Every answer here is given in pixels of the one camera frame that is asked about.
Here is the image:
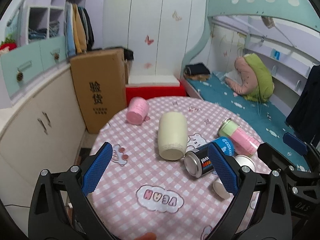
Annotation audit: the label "cream green plastic cup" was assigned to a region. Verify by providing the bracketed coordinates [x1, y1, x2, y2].
[157, 112, 188, 161]

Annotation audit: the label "white paper cup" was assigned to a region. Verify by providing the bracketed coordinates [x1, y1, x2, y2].
[213, 155, 256, 199]

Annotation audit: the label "pink plastic cup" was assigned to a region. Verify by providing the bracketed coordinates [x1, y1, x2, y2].
[126, 97, 150, 125]

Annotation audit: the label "green pink transparent canister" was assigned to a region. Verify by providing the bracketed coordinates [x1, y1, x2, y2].
[217, 118, 260, 157]

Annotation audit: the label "teal patterned mattress sheet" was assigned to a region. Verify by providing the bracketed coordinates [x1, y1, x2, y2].
[186, 75, 310, 172]

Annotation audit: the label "green pink rolled blanket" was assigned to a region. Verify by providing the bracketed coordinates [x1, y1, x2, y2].
[224, 53, 274, 103]

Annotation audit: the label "black blue CoolTowel can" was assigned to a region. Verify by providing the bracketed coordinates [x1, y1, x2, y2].
[184, 133, 235, 178]

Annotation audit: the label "pink checkered tablecloth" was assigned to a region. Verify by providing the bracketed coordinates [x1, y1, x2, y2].
[90, 96, 257, 239]

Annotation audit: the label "folded dark clothes pile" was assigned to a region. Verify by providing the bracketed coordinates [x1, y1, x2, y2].
[183, 63, 210, 81]

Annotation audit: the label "brown cardboard box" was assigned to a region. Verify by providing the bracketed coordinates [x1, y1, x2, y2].
[70, 48, 127, 134]

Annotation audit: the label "red storage box white top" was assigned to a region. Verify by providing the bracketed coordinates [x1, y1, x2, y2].
[126, 75, 187, 105]

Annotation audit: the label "teal drawer unit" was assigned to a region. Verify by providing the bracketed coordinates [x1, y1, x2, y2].
[1, 36, 66, 96]

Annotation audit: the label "red plush toy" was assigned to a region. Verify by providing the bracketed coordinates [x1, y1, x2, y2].
[0, 36, 17, 56]

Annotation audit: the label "hanging clothes row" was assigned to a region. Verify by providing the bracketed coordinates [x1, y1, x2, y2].
[65, 2, 94, 57]

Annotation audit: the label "white wardrobe butterfly stickers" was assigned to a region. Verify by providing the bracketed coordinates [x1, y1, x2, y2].
[103, 0, 206, 77]

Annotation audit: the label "purple white shelf staircase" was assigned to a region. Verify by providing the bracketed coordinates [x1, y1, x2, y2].
[18, 0, 86, 46]

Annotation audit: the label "cream cabinet with handles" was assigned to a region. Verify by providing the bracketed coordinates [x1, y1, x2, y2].
[1, 70, 85, 225]

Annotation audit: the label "teal bunk bed frame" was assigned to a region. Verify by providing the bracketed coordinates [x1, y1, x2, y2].
[181, 0, 319, 70]

